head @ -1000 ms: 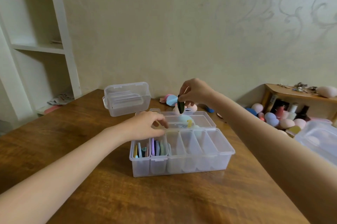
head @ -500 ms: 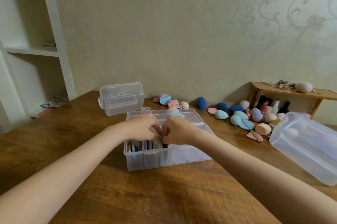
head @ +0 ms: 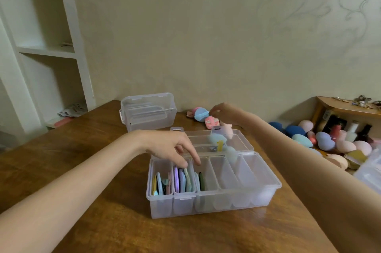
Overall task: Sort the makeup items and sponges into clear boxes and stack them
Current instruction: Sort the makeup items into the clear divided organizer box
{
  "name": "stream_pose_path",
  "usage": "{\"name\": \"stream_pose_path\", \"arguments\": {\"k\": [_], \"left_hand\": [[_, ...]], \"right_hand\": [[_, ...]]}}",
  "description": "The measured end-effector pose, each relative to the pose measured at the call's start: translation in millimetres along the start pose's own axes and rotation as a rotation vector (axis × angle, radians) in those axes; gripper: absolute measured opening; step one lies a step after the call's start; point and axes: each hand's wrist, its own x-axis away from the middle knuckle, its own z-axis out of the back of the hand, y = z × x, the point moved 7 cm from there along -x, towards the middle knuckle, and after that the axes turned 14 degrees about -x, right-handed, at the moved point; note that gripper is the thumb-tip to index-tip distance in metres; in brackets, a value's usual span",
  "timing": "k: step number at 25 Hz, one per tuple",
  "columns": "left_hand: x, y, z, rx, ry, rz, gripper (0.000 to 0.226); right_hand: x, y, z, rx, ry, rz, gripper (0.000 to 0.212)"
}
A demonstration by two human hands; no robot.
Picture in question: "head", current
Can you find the person's right hand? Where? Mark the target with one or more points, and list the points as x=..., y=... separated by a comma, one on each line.
x=235, y=114

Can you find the person's left hand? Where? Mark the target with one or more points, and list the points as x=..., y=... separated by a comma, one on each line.
x=166, y=144

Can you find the pile of makeup sponges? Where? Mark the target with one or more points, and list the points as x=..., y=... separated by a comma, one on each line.
x=201, y=114

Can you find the small clear plastic box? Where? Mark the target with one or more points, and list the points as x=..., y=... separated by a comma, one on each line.
x=148, y=111

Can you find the puffs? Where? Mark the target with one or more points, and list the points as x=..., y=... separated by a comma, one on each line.
x=181, y=180

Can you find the clear divided organizer box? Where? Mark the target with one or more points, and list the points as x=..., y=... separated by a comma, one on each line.
x=262, y=196

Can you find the large clear plastic container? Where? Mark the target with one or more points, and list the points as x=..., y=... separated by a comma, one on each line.
x=370, y=172

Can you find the person's right forearm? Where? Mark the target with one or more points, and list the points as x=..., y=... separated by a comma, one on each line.
x=312, y=172

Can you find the person's left forearm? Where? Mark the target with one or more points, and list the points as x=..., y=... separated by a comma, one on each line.
x=65, y=196

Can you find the crumpled printed paper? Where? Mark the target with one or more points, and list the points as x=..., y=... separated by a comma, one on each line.
x=73, y=110

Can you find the pink cosmetic bottle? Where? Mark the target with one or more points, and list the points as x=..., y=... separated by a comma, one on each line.
x=335, y=133

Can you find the pink flat pad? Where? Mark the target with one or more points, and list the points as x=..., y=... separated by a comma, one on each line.
x=62, y=122

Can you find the small wooden rack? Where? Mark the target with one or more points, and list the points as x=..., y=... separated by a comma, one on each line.
x=342, y=106

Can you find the white cosmetic bottle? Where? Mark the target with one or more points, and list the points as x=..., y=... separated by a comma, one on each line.
x=352, y=131

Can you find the pile of metal hair clips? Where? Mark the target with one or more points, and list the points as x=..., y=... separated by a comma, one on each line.
x=361, y=101

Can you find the white shelf unit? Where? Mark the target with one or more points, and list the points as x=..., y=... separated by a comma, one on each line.
x=71, y=23

